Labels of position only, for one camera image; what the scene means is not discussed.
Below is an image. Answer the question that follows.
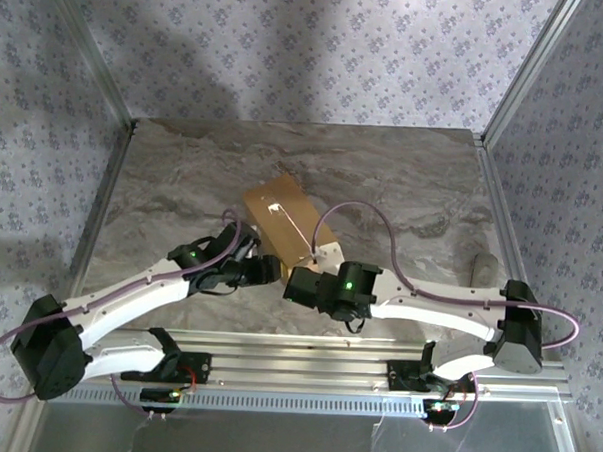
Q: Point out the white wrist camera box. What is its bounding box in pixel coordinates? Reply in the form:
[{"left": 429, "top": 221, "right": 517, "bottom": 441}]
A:
[
  {"left": 242, "top": 222, "right": 264, "bottom": 259},
  {"left": 310, "top": 240, "right": 343, "bottom": 275}
]

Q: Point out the brown cardboard express box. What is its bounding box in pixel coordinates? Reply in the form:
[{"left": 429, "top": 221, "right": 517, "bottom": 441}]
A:
[{"left": 238, "top": 170, "right": 346, "bottom": 289}]

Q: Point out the aluminium table side rail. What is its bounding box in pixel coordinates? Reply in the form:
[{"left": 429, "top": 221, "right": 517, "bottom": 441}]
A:
[
  {"left": 50, "top": 116, "right": 141, "bottom": 348},
  {"left": 465, "top": 132, "right": 557, "bottom": 361}
]

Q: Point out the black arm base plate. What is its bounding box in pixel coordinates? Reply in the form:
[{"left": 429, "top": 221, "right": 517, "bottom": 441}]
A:
[
  {"left": 386, "top": 359, "right": 479, "bottom": 395},
  {"left": 120, "top": 348, "right": 212, "bottom": 385}
]

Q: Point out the thin red wire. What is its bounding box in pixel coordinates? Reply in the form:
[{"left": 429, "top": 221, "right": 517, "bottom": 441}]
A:
[
  {"left": 443, "top": 380, "right": 469, "bottom": 402},
  {"left": 179, "top": 365, "right": 200, "bottom": 392}
]

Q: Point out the aluminium frame post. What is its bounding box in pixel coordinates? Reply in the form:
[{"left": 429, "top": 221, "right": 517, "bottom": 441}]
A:
[
  {"left": 477, "top": 0, "right": 588, "bottom": 152},
  {"left": 35, "top": 0, "right": 145, "bottom": 133}
]

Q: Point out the grey slotted cable duct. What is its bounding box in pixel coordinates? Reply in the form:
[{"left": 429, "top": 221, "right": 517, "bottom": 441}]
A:
[{"left": 47, "top": 382, "right": 431, "bottom": 421}]

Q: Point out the aluminium mounting rail beam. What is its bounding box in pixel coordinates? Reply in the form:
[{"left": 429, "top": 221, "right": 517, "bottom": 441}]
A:
[{"left": 26, "top": 321, "right": 576, "bottom": 405}]

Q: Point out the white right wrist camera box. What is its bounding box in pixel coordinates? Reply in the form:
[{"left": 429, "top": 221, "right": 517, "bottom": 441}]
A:
[{"left": 310, "top": 240, "right": 343, "bottom": 275}]

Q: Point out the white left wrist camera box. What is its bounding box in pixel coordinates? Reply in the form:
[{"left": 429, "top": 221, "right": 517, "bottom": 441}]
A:
[{"left": 242, "top": 222, "right": 264, "bottom": 259}]

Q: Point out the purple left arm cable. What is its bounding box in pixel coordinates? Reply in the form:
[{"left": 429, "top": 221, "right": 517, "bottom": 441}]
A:
[{"left": 0, "top": 197, "right": 256, "bottom": 426}]

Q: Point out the small black controller board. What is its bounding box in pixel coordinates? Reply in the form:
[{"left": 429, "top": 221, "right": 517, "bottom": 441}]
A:
[
  {"left": 139, "top": 384, "right": 195, "bottom": 415},
  {"left": 421, "top": 396, "right": 461, "bottom": 427}
]

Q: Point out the aluminium frame leg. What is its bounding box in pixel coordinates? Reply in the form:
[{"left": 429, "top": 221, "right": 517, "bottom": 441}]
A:
[
  {"left": 5, "top": 378, "right": 50, "bottom": 452},
  {"left": 551, "top": 401, "right": 591, "bottom": 452}
]

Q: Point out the shiny metal sheet panel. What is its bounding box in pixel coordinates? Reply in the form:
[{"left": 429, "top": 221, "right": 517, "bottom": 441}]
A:
[{"left": 29, "top": 379, "right": 578, "bottom": 452}]

